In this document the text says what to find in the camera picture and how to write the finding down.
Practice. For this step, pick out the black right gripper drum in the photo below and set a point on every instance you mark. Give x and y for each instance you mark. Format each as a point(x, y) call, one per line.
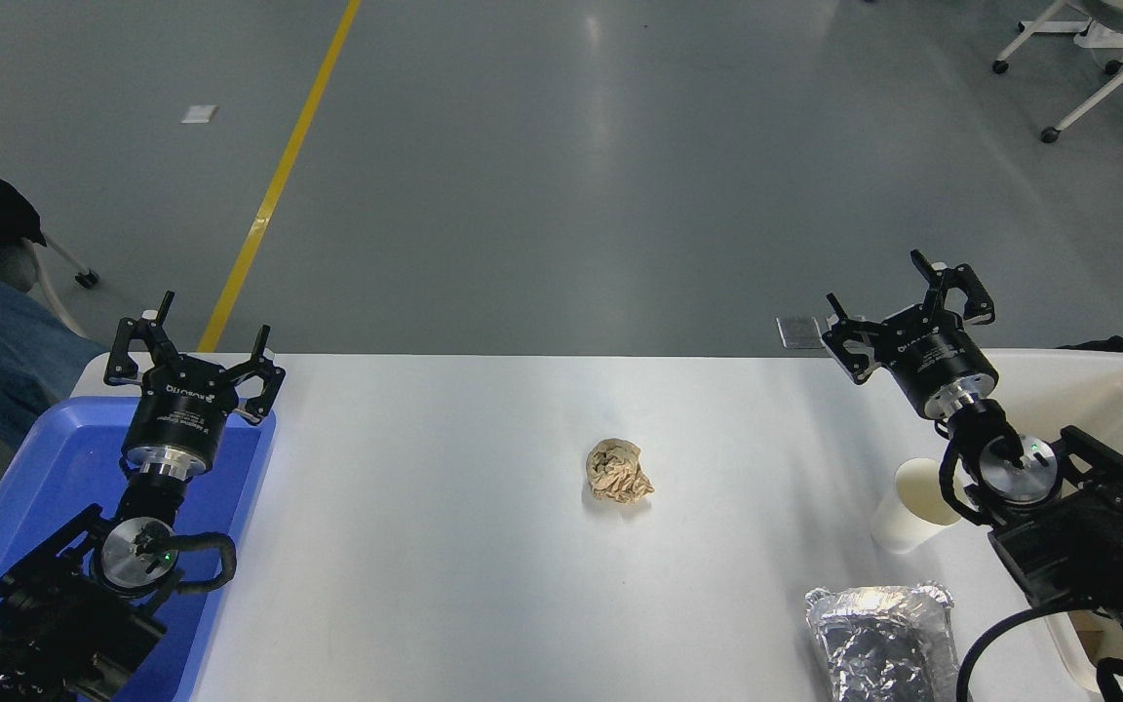
point(940, 363)

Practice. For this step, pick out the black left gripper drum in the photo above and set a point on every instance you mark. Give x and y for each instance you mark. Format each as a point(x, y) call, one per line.
point(179, 409)

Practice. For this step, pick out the white paper cup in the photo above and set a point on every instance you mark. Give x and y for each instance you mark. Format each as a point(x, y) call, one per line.
point(912, 507)

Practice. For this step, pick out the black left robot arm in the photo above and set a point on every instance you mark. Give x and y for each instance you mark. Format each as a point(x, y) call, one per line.
point(55, 624)

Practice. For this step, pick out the metal floor plate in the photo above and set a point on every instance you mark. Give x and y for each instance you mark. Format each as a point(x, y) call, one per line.
point(800, 332)

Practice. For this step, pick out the blue plastic tray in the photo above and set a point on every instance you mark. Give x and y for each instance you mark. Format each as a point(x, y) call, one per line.
point(45, 468)

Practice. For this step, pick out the large pale plastic bin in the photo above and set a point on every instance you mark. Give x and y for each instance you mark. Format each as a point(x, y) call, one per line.
point(1098, 400)

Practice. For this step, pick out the crumpled tan paper ball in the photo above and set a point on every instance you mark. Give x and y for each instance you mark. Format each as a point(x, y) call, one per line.
point(618, 472)

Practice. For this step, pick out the crumpled silver foil tray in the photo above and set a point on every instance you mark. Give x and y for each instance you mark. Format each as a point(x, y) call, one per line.
point(878, 643)

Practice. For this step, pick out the white rolling chair frame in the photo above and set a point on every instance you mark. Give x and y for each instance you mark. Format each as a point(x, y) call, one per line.
point(1107, 83)

